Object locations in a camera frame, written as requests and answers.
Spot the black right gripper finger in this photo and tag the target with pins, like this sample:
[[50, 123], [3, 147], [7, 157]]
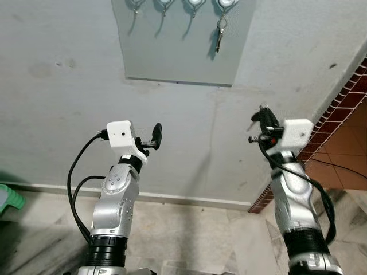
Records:
[[265, 117]]

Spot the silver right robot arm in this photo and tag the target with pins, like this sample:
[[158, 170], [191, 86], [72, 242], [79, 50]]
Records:
[[298, 200]]

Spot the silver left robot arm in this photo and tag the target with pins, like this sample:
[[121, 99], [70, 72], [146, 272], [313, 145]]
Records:
[[114, 200]]

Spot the grey hook board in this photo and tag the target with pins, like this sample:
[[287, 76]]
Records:
[[178, 51]]

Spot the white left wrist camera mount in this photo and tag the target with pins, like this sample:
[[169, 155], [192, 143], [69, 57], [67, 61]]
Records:
[[120, 136]]

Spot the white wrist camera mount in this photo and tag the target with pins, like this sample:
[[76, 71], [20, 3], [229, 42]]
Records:
[[120, 136], [298, 134]]

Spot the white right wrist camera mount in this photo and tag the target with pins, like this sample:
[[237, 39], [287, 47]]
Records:
[[298, 134]]

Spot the white wall hook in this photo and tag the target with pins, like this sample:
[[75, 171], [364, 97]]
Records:
[[164, 4], [136, 4], [195, 4], [226, 4]]

